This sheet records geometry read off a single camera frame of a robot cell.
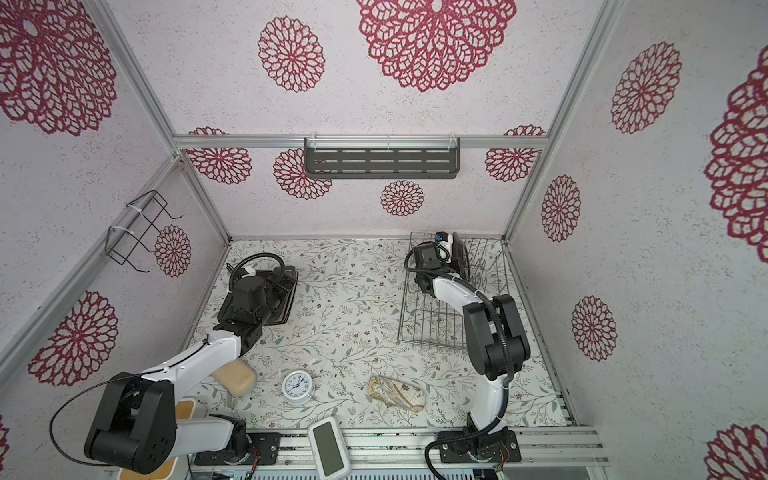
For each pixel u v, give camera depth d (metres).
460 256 0.92
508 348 0.45
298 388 0.80
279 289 0.76
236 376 0.82
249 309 0.66
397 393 0.80
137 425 0.41
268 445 0.74
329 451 0.70
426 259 0.76
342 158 0.94
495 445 0.68
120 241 0.72
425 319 0.95
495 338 0.51
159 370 0.47
